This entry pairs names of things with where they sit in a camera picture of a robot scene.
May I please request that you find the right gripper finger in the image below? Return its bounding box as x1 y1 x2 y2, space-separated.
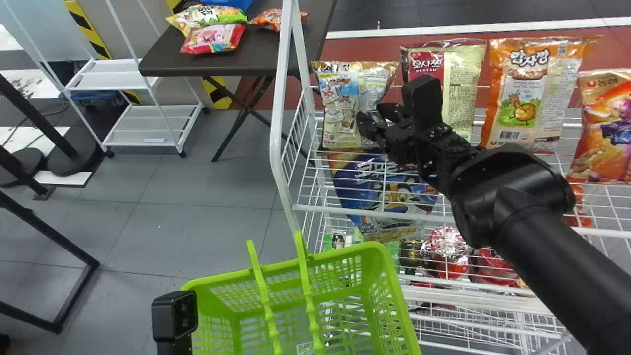
377 102 409 125
355 112 391 150

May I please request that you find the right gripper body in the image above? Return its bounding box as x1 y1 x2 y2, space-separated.
382 122 430 167

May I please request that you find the beige snack packet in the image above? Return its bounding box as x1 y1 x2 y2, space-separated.
312 60 399 151

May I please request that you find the blue cereal bag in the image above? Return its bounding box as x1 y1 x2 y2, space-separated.
329 149 440 243

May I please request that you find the pale yellow and red snack packet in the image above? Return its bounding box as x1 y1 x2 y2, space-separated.
400 39 487 142

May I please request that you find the red noodle cup with foil lid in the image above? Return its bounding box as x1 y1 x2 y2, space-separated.
427 226 475 281

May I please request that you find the orange snack packet with white panel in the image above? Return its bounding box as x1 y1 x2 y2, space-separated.
480 35 604 155

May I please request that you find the small orange snack packet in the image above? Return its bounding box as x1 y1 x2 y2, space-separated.
247 8 309 33

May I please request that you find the dark side table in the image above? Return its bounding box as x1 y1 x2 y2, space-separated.
138 0 339 164

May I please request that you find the green basket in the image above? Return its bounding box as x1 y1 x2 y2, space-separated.
181 230 422 355

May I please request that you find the pink snack packet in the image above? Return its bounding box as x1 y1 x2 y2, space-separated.
180 23 246 55

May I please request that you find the green snack packet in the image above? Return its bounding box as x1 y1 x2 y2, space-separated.
166 4 248 37

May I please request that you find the orange and red snack packet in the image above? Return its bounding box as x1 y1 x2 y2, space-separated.
566 69 631 186

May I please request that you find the white shelf trolley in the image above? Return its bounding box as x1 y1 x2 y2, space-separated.
63 0 206 159

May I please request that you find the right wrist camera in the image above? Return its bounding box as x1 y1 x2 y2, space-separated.
401 74 445 137

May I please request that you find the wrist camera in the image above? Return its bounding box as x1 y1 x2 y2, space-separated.
151 290 199 355
401 74 445 137

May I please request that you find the white wire rack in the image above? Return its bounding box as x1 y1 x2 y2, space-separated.
269 0 631 355

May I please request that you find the yellow and black striped post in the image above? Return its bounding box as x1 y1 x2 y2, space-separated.
167 0 233 111
63 0 144 106

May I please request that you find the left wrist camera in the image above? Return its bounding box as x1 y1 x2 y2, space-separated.
151 290 199 355

